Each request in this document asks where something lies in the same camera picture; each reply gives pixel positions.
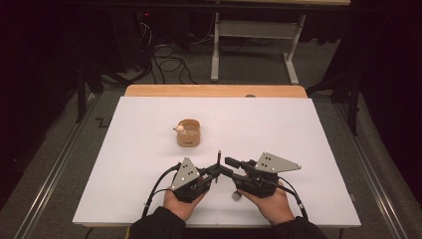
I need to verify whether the person's left hand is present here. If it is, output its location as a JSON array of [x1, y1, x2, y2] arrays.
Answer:
[[162, 190, 208, 222]]

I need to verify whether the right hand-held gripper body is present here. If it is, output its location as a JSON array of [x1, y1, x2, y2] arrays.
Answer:
[[232, 151, 303, 199]]

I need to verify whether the wooden table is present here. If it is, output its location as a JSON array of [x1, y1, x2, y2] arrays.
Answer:
[[123, 84, 309, 100]]

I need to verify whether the bundle of floor cables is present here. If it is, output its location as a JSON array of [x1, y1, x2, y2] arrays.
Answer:
[[137, 19, 200, 85]]

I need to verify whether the thin gold-ferrule makeup brush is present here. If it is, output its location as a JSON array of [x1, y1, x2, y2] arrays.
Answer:
[[215, 149, 223, 184]]

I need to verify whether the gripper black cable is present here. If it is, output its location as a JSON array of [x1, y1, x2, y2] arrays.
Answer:
[[141, 162, 182, 219], [278, 177, 309, 221]]

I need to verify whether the white metal desk frame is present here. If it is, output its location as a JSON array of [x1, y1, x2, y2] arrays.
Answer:
[[210, 12, 307, 86]]

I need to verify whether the aluminium floor rail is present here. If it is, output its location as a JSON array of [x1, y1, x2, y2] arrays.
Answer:
[[13, 94, 99, 239], [333, 101, 414, 239]]

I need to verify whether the black metal stand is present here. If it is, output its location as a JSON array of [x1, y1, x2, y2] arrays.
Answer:
[[75, 61, 104, 124], [307, 73, 362, 136]]

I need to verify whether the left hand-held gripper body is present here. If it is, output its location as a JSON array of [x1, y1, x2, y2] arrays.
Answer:
[[170, 156, 214, 204]]

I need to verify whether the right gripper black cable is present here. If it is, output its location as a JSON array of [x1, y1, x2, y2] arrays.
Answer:
[[278, 177, 309, 221]]

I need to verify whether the person's right hand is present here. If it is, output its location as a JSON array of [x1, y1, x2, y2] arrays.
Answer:
[[238, 180, 296, 227]]

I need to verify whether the white table board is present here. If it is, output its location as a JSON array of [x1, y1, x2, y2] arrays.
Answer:
[[72, 96, 362, 228]]

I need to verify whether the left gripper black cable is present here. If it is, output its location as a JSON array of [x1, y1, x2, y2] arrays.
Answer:
[[141, 162, 182, 219]]

